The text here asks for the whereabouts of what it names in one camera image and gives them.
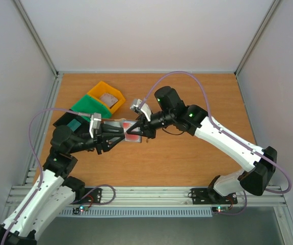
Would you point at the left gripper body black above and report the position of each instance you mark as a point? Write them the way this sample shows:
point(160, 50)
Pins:
point(98, 140)

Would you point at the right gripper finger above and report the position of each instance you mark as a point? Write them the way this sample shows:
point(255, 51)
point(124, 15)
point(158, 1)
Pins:
point(140, 117)
point(134, 127)

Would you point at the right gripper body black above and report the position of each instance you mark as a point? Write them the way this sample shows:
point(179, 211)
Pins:
point(148, 125)

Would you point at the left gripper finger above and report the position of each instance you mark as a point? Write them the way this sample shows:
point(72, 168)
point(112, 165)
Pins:
point(110, 140)
point(108, 128)

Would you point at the brown leather card holder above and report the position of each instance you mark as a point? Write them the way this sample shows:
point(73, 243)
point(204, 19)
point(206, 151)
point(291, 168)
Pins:
point(114, 121)

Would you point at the red white credit card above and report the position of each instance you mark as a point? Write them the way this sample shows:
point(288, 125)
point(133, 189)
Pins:
point(130, 137)

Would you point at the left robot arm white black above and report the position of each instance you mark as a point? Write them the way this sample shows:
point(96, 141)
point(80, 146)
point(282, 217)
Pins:
point(55, 188)

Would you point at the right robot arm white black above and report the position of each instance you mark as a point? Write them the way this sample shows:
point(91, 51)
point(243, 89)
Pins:
point(256, 163)

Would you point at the cards stack in yellow bin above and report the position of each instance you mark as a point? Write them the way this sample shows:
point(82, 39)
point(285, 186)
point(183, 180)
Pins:
point(108, 99)

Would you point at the teal card in black bin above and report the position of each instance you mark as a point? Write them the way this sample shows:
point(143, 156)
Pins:
point(74, 124)

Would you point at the black plastic bin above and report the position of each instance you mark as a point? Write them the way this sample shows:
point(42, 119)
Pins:
point(67, 117)

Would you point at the green plastic bin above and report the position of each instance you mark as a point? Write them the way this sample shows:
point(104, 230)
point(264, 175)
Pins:
point(90, 105)

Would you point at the yellow plastic bin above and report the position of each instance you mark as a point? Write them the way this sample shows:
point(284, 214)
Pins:
point(102, 87)

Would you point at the left small circuit board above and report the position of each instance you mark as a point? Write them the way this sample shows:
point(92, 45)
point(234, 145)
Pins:
point(79, 210)

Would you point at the small circuit board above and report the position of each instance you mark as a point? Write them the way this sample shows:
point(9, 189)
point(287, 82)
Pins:
point(79, 210)
point(220, 209)

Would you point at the right small circuit board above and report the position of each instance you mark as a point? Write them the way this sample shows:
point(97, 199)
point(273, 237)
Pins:
point(220, 209)

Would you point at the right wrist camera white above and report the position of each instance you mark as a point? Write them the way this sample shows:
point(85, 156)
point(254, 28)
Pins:
point(140, 107)

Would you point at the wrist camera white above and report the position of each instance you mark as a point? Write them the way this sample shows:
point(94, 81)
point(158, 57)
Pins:
point(140, 107)
point(95, 122)

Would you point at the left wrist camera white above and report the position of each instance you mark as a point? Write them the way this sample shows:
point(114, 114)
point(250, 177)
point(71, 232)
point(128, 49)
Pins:
point(95, 122)

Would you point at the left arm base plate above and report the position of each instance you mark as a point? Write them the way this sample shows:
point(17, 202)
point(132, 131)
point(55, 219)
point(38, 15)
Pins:
point(89, 197)

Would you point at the aluminium front rail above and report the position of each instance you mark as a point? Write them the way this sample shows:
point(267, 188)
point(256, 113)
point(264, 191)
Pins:
point(159, 197)

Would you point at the grey slotted cable duct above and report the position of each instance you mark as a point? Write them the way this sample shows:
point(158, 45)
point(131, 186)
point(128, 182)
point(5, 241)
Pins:
point(137, 212)

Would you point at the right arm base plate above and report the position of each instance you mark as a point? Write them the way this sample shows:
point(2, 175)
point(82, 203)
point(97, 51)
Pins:
point(201, 196)

